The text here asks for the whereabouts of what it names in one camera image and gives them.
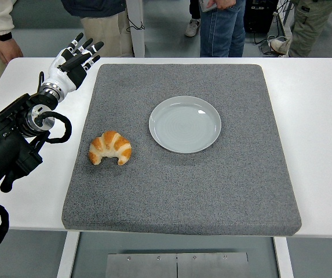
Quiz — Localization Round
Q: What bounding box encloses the person's hand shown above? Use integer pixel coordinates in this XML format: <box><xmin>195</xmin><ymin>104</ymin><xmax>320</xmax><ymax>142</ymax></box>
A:
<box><xmin>0</xmin><ymin>37</ymin><xmax>24</xmax><ymax>65</ymax></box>

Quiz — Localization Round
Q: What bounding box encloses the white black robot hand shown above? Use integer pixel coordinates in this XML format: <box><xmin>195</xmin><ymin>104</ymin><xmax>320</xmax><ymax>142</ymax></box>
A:
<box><xmin>41</xmin><ymin>32</ymin><xmax>105</xmax><ymax>93</ymax></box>

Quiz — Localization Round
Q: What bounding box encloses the grey metal plate with screws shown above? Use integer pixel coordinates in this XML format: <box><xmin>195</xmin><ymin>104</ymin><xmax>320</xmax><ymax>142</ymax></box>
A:
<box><xmin>105</xmin><ymin>252</ymin><xmax>249</xmax><ymax>278</ymax></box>

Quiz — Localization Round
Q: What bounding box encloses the black equipment box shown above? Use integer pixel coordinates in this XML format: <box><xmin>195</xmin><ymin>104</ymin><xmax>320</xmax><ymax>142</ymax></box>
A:
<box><xmin>245</xmin><ymin>0</ymin><xmax>279</xmax><ymax>34</ymax></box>

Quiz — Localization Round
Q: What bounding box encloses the grey felt mat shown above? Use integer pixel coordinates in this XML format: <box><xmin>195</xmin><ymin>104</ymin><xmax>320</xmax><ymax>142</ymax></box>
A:
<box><xmin>60</xmin><ymin>63</ymin><xmax>302</xmax><ymax>237</ymax></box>

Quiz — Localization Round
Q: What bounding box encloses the golden croissant bread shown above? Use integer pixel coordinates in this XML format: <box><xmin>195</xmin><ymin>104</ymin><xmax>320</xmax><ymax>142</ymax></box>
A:
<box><xmin>88</xmin><ymin>130</ymin><xmax>133</xmax><ymax>166</ymax></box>

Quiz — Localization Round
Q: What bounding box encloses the round grey plate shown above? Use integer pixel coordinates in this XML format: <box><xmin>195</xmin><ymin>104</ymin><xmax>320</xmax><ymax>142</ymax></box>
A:
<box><xmin>148</xmin><ymin>95</ymin><xmax>222</xmax><ymax>154</ymax></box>

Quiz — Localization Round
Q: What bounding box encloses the white desk leg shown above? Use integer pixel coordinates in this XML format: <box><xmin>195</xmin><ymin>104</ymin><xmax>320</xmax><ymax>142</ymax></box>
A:
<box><xmin>275</xmin><ymin>0</ymin><xmax>294</xmax><ymax>44</ymax></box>

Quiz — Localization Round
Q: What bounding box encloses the white square post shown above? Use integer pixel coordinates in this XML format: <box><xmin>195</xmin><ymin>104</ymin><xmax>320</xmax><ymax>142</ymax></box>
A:
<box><xmin>125</xmin><ymin>0</ymin><xmax>145</xmax><ymax>58</ymax></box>

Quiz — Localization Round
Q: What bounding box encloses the thin black cable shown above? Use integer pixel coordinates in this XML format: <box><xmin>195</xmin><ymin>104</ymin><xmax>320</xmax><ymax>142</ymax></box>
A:
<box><xmin>126</xmin><ymin>11</ymin><xmax>145</xmax><ymax>32</ymax></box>

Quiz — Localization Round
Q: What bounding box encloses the white table leg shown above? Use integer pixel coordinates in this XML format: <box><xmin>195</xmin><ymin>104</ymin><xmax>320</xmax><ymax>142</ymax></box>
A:
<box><xmin>56</xmin><ymin>231</ymin><xmax>81</xmax><ymax>278</ymax></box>
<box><xmin>272</xmin><ymin>236</ymin><xmax>294</xmax><ymax>278</ymax></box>

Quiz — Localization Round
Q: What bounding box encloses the grey floor device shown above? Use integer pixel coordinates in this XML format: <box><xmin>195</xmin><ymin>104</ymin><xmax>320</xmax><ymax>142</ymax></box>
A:
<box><xmin>258</xmin><ymin>40</ymin><xmax>274</xmax><ymax>56</ymax></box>

